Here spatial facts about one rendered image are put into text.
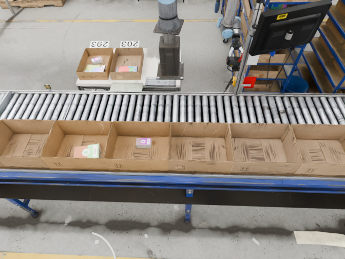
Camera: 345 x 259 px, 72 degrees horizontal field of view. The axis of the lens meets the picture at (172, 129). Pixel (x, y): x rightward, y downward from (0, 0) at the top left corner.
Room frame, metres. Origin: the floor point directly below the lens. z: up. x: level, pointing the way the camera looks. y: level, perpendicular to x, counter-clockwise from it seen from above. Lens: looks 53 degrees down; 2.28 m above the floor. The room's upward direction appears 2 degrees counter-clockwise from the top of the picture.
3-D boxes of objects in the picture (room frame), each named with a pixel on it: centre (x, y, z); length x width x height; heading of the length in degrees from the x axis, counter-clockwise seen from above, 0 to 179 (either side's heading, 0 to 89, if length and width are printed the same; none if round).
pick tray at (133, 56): (1.95, 0.41, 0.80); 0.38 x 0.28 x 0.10; 177
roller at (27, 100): (1.40, 1.33, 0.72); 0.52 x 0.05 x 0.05; 176
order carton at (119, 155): (0.86, 0.22, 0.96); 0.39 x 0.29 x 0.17; 86
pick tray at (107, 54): (1.97, 0.73, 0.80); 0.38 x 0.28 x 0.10; 177
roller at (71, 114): (1.36, 0.88, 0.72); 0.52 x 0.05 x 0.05; 176
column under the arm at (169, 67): (1.87, -0.01, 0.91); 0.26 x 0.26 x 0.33; 85
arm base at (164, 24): (1.87, 0.00, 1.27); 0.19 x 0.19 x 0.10
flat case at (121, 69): (1.84, 0.41, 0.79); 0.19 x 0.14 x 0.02; 89
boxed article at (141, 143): (0.92, 0.20, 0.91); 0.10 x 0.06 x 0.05; 87
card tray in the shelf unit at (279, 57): (2.14, -1.00, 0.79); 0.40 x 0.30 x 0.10; 177
